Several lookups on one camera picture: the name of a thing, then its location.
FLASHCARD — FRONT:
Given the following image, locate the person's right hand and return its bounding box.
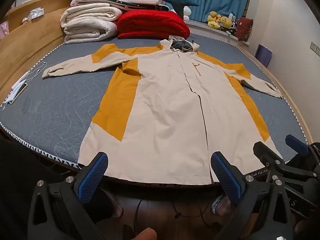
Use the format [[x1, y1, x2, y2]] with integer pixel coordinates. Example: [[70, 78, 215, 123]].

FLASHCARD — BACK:
[[293, 217, 316, 235]]

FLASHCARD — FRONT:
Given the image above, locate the white power strip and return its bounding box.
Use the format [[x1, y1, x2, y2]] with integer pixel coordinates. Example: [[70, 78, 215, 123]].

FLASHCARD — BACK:
[[10, 79, 28, 97]]

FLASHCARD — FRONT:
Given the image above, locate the dark red bag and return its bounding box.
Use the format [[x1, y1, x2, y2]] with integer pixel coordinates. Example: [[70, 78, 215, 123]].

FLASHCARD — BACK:
[[235, 17, 253, 42]]

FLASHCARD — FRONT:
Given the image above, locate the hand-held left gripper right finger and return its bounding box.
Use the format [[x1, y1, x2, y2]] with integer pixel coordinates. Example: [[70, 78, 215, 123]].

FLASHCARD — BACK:
[[211, 151, 293, 240]]

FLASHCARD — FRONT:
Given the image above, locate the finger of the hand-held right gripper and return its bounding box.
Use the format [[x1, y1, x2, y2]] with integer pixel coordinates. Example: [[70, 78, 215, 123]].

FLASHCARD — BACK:
[[286, 134, 320, 166], [253, 141, 288, 181]]

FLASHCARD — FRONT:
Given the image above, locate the person's left foot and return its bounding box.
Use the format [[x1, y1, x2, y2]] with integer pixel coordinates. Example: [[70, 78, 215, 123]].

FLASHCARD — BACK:
[[99, 189, 124, 218]]

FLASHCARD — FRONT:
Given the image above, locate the dark patterned sheet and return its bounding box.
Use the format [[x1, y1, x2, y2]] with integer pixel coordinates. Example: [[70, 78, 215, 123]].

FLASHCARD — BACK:
[[110, 0, 169, 12]]

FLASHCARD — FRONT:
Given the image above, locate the white charging cable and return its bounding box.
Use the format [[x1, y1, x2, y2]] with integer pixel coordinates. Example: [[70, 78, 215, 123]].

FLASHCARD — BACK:
[[24, 61, 48, 83]]

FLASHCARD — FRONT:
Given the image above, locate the white window ledge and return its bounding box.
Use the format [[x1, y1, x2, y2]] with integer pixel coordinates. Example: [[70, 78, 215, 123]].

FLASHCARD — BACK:
[[186, 20, 250, 46]]

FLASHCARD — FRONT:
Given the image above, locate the cream folded blanket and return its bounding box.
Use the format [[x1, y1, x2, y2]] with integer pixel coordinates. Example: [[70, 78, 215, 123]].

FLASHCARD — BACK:
[[64, 17, 118, 44], [60, 3, 123, 28]]

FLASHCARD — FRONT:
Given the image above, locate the cream and yellow jacket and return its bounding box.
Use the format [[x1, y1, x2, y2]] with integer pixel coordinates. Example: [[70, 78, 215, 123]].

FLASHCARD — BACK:
[[41, 35, 284, 186]]

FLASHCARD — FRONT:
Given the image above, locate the grey quilted mattress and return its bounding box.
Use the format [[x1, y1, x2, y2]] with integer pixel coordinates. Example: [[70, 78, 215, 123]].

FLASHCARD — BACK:
[[0, 31, 309, 188]]

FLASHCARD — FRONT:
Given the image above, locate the tissue pack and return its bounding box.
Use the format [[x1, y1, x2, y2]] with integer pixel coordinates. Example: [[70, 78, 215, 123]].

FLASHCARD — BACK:
[[28, 8, 45, 20]]

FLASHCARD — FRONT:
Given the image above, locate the wooden bed frame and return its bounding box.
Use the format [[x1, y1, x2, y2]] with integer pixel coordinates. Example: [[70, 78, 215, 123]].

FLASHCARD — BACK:
[[0, 0, 316, 180]]

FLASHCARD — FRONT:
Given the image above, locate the person's left hand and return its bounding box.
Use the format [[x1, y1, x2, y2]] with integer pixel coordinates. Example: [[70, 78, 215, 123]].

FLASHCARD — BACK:
[[132, 227, 158, 240]]

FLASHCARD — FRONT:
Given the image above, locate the person's right foot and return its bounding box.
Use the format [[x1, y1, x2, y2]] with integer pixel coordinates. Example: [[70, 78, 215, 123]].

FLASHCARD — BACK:
[[211, 194, 233, 216]]

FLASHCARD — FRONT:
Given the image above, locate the person's foot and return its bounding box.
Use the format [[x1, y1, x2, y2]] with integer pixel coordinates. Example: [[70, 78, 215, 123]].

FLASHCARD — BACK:
[[99, 189, 124, 218], [211, 194, 233, 216]]

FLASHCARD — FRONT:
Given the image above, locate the black floor cable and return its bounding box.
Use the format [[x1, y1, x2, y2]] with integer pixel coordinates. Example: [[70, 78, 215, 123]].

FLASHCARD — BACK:
[[134, 199, 213, 233]]

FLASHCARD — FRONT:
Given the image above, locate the yellow plush toy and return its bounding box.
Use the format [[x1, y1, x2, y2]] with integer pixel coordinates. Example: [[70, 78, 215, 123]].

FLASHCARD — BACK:
[[207, 11, 221, 29], [219, 15, 233, 28]]

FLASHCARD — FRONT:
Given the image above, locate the red folded blanket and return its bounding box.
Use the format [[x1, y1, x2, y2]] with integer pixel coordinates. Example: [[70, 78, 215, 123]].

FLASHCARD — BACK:
[[117, 9, 191, 40]]

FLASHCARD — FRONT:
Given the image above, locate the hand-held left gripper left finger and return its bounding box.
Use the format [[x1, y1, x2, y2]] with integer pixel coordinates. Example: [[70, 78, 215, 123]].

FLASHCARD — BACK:
[[27, 151, 109, 240]]

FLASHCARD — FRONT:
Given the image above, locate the purple paper bag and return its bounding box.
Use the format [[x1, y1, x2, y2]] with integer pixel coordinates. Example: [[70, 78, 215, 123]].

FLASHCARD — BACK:
[[255, 44, 272, 67]]

